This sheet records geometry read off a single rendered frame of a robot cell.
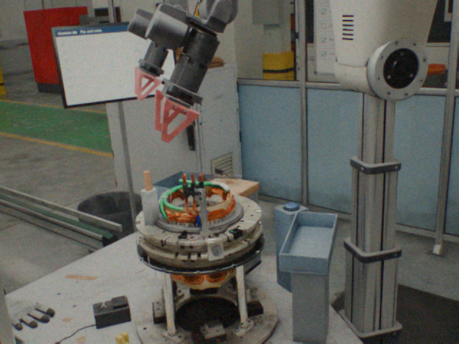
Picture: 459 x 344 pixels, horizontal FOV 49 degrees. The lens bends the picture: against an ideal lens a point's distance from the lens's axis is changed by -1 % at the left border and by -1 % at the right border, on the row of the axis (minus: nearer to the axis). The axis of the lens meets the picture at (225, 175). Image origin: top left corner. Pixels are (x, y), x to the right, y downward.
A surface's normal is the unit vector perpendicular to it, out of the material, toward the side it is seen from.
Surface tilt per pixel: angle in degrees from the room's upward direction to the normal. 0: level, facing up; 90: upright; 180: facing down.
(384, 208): 90
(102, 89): 83
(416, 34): 109
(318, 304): 90
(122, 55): 83
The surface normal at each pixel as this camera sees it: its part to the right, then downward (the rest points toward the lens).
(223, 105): 0.78, 0.15
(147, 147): -0.62, 0.29
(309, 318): -0.29, 0.32
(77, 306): -0.06, -0.95
